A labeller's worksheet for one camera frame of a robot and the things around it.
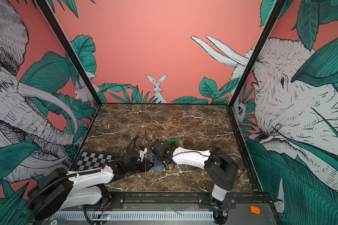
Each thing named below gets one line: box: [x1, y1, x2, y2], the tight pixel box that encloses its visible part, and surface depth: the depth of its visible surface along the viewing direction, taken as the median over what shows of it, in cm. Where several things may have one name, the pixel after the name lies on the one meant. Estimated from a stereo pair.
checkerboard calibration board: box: [70, 150, 119, 172], surface depth 87 cm
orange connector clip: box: [249, 205, 261, 215], surface depth 72 cm
